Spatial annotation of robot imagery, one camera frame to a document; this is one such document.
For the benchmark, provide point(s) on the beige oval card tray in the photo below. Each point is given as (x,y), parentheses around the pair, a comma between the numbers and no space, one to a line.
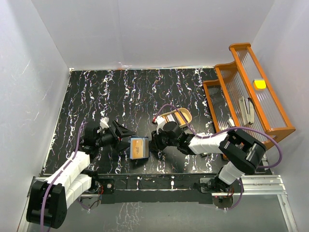
(185,114)

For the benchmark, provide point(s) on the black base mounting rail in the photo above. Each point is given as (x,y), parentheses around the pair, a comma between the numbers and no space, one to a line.
(152,188)

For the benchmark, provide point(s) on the white item on lower shelf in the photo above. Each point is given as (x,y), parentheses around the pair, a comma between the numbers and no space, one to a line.
(231,122)

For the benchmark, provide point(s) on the stack of credit cards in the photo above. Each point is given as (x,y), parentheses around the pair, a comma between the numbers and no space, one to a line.
(175,117)

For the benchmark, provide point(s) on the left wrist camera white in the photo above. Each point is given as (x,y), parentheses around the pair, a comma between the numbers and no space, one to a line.
(104,123)

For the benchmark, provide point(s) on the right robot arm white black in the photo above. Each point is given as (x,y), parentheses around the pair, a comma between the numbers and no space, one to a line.
(244,152)

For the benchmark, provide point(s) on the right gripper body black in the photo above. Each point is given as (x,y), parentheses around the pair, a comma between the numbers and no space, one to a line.
(162,140)

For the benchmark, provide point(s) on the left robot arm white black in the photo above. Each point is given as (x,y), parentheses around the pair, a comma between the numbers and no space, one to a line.
(50,199)

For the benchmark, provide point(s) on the blue leather card holder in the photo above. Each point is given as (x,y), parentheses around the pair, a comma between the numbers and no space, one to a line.
(146,146)

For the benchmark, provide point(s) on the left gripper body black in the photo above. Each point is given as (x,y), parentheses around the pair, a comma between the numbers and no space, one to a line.
(107,138)

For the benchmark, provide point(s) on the orange wooden tiered shelf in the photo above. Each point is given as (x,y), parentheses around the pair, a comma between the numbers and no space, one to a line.
(235,79)

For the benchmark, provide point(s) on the yellow sticky note block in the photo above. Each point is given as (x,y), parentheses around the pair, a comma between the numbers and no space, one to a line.
(259,84)

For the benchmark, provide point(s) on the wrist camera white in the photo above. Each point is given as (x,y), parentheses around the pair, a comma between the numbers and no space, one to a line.
(104,123)
(159,122)

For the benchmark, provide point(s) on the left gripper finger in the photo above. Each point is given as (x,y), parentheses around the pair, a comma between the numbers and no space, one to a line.
(120,131)
(122,146)

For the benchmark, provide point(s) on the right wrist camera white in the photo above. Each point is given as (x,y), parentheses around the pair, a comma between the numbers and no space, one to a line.
(159,122)

